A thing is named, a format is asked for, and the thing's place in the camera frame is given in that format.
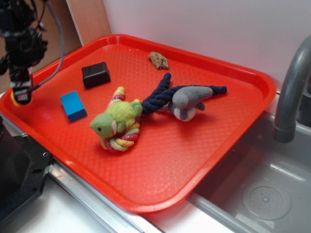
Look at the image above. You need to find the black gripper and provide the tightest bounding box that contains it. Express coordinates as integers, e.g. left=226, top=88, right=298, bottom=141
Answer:
left=0, top=0, right=48, bottom=95

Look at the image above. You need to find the yellow rubber duck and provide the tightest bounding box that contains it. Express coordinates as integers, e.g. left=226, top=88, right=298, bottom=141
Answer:
left=11, top=92, right=32, bottom=106

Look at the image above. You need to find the blue rectangular block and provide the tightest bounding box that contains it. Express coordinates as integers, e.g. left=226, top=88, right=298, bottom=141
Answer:
left=60, top=91, right=87, bottom=122

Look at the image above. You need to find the brown cardboard panel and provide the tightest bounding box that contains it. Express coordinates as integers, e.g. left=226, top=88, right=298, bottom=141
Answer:
left=0, top=0, right=81, bottom=92

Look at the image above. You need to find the black rectangular block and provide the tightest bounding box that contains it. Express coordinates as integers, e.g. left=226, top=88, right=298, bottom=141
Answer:
left=82, top=62, right=111, bottom=88

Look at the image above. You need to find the light wooden board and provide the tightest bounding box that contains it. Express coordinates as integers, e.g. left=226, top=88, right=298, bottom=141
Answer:
left=67, top=0, right=111, bottom=46

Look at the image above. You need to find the red plastic tray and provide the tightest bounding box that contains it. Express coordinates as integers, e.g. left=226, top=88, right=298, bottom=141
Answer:
left=0, top=34, right=276, bottom=214

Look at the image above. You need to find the brown wood chunk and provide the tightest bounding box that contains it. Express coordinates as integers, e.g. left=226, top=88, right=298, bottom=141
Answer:
left=148, top=51, right=169, bottom=69

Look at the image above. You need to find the grey toy sink basin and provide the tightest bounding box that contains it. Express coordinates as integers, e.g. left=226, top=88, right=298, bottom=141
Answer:
left=188, top=100, right=311, bottom=233

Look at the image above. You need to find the grey sink faucet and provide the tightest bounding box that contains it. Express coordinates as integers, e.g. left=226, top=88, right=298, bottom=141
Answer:
left=273, top=36, right=311, bottom=143

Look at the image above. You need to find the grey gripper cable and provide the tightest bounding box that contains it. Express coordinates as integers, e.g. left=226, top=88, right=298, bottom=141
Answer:
left=26, top=0, right=66, bottom=94

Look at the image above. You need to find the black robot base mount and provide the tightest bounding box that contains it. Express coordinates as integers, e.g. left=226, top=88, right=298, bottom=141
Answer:
left=0, top=118, right=51, bottom=224

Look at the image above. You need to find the green plush rope toy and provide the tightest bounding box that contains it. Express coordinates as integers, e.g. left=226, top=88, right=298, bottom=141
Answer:
left=90, top=86, right=143, bottom=152

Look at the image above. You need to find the grey plush navy rope toy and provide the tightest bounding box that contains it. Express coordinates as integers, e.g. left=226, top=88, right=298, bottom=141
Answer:
left=142, top=73, right=227, bottom=121

